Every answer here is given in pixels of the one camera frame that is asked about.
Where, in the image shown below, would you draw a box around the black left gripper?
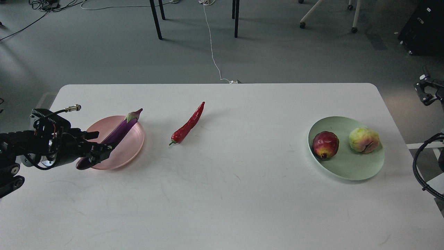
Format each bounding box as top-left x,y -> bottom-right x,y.
21,104 -> 114,170

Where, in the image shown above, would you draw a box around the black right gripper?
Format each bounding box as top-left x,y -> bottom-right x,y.
415,68 -> 444,106

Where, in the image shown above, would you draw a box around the purple eggplant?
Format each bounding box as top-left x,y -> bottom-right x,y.
76,109 -> 143,170

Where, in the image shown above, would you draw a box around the green pink custard apple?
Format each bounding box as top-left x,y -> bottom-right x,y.
348,127 -> 379,154

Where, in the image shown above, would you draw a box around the red pomegranate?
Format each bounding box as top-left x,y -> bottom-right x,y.
312,131 -> 340,160

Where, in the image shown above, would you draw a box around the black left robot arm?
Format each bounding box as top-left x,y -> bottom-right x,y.
0,105 -> 116,198

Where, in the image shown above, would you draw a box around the pink plastic plate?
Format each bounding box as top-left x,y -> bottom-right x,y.
87,116 -> 145,170

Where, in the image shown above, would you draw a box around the black equipment cabinet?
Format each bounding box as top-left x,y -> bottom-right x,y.
398,0 -> 444,56

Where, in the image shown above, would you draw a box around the red chili pepper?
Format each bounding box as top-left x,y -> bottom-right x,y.
168,101 -> 206,146

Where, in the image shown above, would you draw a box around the green plastic plate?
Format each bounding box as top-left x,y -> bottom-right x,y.
307,116 -> 385,181

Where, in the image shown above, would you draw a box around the white chair base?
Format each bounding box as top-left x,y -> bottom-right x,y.
299,0 -> 362,34

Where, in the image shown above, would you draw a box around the black table leg left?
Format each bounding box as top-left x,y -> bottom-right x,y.
149,0 -> 166,40

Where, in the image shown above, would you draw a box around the black table leg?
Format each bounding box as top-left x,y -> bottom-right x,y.
231,0 -> 240,38
149,0 -> 166,40

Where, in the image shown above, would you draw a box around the black table leg right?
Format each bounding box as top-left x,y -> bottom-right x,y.
231,0 -> 240,38

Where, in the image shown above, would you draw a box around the black floor cables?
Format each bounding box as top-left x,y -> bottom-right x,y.
0,0 -> 174,42

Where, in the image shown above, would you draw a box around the white floor cable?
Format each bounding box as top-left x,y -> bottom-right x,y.
198,0 -> 240,84

